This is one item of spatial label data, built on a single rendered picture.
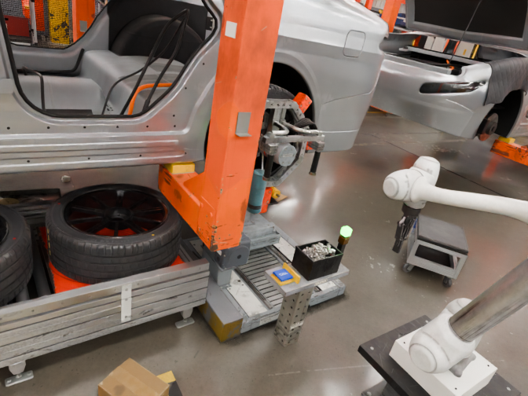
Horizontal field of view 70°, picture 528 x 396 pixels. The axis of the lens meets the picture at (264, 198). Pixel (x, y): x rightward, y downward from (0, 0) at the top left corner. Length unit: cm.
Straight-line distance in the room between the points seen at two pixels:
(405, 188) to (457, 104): 295
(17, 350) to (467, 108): 408
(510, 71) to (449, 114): 68
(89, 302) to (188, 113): 102
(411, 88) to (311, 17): 229
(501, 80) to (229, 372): 373
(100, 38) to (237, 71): 227
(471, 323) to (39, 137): 181
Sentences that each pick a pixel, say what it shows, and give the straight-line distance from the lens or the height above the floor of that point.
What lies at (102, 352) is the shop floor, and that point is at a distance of 207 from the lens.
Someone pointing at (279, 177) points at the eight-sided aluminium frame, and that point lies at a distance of 241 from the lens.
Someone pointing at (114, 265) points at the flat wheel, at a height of 40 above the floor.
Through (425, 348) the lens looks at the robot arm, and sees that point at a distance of 156.
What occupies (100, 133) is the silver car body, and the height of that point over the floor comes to 92.
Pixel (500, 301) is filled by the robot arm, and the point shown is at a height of 88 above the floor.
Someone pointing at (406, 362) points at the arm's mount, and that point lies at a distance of 186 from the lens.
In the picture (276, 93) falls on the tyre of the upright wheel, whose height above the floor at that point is 114.
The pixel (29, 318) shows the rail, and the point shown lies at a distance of 179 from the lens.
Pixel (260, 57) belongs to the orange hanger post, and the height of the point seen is 139.
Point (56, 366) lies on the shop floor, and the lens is 205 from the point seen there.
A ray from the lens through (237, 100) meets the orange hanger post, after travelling 151.
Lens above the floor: 155
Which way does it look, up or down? 26 degrees down
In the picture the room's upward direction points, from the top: 11 degrees clockwise
